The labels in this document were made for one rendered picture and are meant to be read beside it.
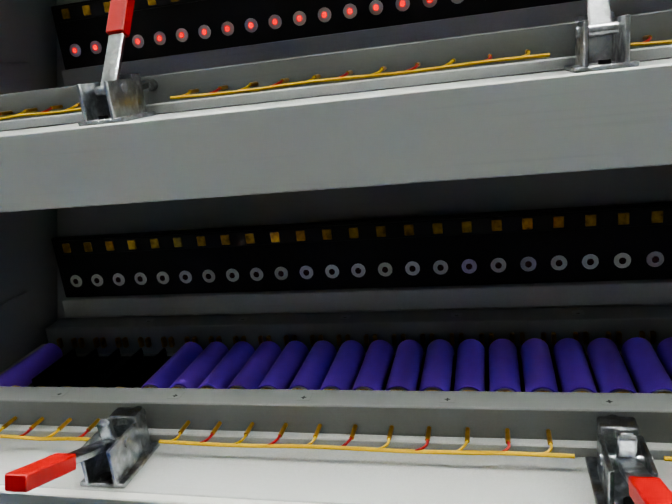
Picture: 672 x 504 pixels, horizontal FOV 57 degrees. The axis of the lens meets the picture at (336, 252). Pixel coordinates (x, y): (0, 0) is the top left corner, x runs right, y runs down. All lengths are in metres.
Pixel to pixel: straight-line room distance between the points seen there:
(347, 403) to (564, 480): 0.12
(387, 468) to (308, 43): 0.33
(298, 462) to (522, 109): 0.22
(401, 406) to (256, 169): 0.15
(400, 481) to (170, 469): 0.13
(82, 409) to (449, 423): 0.23
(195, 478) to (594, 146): 0.27
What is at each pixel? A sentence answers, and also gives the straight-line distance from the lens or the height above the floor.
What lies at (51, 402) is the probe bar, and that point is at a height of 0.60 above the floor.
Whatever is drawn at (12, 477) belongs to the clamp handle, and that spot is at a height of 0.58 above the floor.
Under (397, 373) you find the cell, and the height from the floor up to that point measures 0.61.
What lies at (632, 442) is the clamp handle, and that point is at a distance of 0.32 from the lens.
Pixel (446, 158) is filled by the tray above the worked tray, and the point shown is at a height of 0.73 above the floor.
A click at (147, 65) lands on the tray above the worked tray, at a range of 0.57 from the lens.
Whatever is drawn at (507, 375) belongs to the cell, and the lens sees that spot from 0.39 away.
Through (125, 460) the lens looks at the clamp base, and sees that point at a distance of 0.38.
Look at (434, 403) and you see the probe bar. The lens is 0.35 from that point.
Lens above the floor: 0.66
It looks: 4 degrees up
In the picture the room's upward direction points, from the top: 2 degrees counter-clockwise
